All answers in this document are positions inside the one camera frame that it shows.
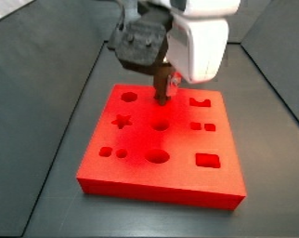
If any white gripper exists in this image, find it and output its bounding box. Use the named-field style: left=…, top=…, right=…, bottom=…
left=146, top=0, right=241, bottom=98

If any brown three prong object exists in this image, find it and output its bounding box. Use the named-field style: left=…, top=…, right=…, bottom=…
left=153, top=63, right=174, bottom=106

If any red foam block with cutouts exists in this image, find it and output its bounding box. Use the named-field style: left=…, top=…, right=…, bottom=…
left=77, top=85, right=246, bottom=210

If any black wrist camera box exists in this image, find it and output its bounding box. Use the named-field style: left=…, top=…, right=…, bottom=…
left=114, top=10, right=172, bottom=75

